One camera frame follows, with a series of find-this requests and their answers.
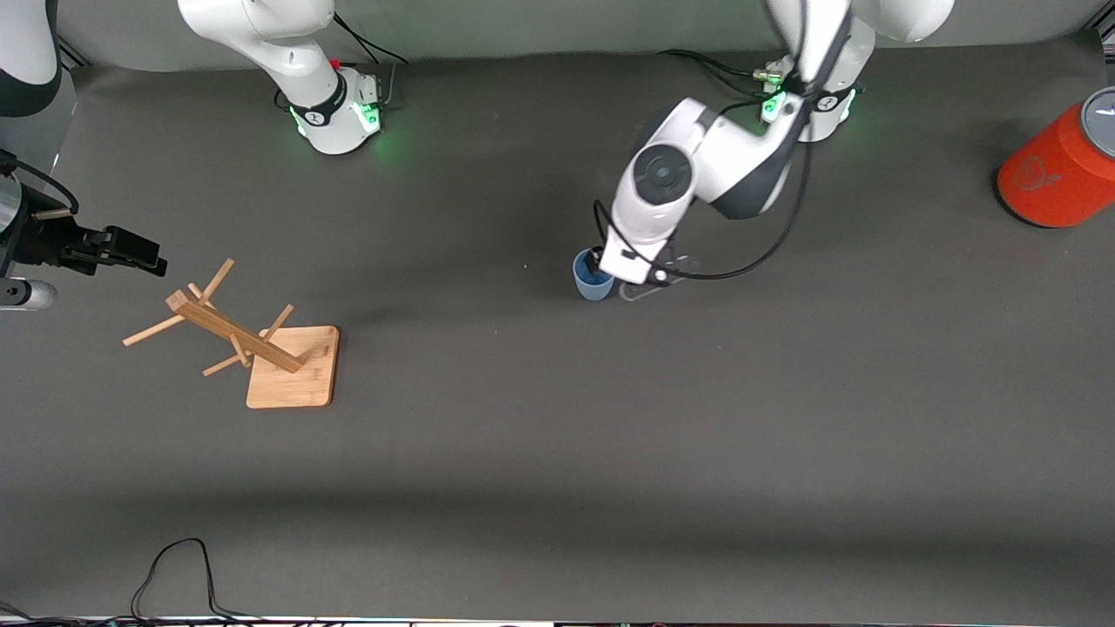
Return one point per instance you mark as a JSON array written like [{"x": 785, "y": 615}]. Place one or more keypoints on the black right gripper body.
[{"x": 39, "y": 237}]

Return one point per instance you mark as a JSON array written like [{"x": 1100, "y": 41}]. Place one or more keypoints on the aluminium frame profile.
[
  {"x": 70, "y": 57},
  {"x": 1106, "y": 42}
]

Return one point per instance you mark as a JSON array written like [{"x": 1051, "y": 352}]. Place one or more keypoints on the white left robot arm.
[{"x": 662, "y": 174}]

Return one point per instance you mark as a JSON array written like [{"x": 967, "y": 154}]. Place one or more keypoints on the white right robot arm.
[{"x": 296, "y": 52}]

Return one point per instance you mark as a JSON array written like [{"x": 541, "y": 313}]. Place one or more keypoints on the wooden mug tree stand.
[{"x": 292, "y": 374}]

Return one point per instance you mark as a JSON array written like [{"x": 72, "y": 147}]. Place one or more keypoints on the light blue plastic cup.
[{"x": 585, "y": 287}]

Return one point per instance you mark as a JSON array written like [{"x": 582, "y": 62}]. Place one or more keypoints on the orange cylindrical can silver lid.
[{"x": 1054, "y": 174}]

